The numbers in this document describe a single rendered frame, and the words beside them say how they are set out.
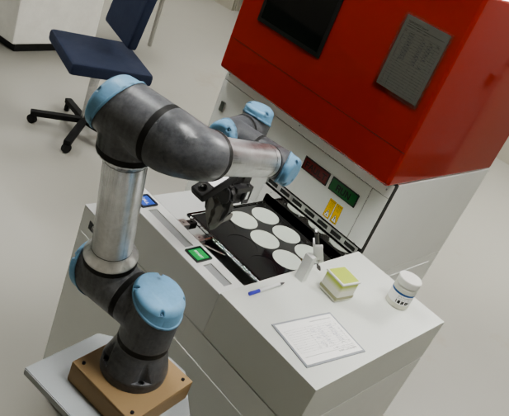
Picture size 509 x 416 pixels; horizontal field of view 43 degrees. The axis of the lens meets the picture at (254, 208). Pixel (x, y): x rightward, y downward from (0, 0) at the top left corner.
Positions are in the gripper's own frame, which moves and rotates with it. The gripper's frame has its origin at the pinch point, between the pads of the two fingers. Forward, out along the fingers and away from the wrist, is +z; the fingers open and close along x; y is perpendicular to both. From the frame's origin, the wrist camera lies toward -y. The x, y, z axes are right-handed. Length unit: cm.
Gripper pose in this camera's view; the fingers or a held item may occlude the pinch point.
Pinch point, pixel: (209, 225)
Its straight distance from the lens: 169.5
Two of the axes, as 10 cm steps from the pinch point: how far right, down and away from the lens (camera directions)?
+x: -6.5, -5.6, 5.1
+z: -3.5, 8.2, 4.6
